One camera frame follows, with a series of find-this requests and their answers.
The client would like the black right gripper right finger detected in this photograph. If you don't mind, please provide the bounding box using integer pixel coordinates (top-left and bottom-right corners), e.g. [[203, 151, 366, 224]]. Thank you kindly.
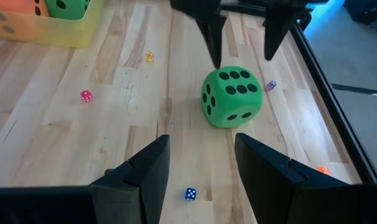
[[234, 133, 363, 224]]

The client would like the black equipment box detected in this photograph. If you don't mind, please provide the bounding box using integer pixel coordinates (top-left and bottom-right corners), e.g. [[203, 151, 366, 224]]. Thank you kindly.
[[343, 0, 377, 25]]

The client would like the orange foam die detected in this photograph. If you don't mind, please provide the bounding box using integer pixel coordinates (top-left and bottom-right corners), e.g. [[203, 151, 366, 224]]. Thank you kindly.
[[0, 0, 49, 37]]

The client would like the yellow translucent plastic bin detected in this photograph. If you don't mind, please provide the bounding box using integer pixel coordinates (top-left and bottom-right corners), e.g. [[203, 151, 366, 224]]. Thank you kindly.
[[0, 0, 105, 49]]

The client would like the small pink translucent die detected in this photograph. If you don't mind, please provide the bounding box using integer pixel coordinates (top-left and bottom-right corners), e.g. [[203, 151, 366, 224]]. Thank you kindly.
[[80, 90, 94, 103]]

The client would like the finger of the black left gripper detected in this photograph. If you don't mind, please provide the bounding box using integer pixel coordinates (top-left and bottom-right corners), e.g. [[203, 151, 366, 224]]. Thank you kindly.
[[264, 9, 312, 62], [194, 12, 227, 70]]

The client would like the green foam die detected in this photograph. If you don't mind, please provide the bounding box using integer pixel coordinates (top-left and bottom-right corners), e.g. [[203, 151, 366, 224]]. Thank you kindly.
[[44, 0, 91, 21], [200, 65, 264, 129]]

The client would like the small blue die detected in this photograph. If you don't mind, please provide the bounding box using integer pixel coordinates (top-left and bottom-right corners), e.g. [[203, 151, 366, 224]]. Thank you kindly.
[[184, 187, 197, 202]]

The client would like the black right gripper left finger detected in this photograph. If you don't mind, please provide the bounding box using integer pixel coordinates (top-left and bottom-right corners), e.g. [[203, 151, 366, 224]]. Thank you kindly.
[[90, 134, 171, 224]]

